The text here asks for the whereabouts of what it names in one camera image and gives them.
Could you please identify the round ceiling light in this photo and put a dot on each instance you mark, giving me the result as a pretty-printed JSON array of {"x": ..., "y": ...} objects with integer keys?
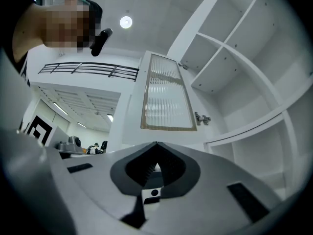
[{"x": 126, "y": 22}]

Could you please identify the black chair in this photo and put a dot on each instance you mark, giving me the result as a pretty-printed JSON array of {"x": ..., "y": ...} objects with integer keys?
[{"x": 105, "y": 146}]

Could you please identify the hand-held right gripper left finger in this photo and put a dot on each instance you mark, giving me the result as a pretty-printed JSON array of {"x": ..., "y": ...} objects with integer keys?
[{"x": 97, "y": 180}]

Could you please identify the person's head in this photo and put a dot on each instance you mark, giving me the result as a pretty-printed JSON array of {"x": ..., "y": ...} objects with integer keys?
[{"x": 61, "y": 26}]

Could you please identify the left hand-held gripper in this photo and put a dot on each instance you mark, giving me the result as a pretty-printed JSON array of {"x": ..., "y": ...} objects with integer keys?
[{"x": 39, "y": 131}]

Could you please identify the long tube ceiling light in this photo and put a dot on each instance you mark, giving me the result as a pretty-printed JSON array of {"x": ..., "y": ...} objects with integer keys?
[
  {"x": 82, "y": 125},
  {"x": 60, "y": 108},
  {"x": 110, "y": 118}
]

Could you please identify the silver metal door hinge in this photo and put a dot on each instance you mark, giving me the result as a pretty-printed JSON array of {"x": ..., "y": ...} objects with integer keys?
[
  {"x": 202, "y": 119},
  {"x": 183, "y": 65}
]

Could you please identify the person's black white shirt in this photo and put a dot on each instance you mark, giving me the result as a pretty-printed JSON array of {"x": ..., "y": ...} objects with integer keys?
[{"x": 15, "y": 61}]

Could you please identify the white cabinet door ribbed glass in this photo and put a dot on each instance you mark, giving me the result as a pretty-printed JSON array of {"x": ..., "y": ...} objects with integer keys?
[{"x": 168, "y": 99}]

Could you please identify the white open shelf cabinet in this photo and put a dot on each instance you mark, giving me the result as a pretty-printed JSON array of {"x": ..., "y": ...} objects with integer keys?
[{"x": 256, "y": 82}]

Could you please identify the black metal railing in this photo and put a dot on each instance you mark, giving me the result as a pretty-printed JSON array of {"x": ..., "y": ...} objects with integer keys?
[{"x": 97, "y": 68}]

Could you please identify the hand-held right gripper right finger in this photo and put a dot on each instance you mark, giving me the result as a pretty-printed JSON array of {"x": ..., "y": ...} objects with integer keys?
[{"x": 207, "y": 180}]

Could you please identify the black head-worn camera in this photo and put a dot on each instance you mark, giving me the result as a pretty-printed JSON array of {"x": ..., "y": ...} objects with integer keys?
[{"x": 100, "y": 41}]

